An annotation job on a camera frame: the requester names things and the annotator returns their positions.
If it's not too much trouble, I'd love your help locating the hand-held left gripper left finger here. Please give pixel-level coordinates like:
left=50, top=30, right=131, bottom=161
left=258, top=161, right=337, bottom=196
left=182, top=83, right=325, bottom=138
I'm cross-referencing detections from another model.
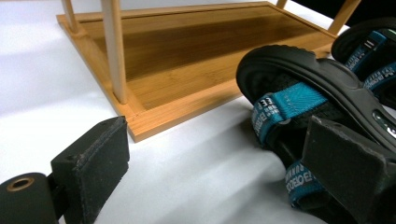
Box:
left=50, top=116, right=131, bottom=224

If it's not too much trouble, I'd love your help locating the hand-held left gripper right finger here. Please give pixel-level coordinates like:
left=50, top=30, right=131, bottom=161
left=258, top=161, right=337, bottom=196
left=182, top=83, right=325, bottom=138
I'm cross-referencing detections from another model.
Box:
left=301, top=115, right=396, bottom=224

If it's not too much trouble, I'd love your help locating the black sandal with blue straps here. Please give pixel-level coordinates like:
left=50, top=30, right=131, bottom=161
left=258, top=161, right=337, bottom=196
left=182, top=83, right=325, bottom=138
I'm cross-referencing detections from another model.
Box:
left=235, top=45, right=396, bottom=224
left=331, top=17, right=396, bottom=110

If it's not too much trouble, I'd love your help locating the bamboo shoe rack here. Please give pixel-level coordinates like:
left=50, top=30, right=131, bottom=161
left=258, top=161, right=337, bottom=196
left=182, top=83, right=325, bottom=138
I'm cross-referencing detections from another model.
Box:
left=56, top=0, right=362, bottom=144

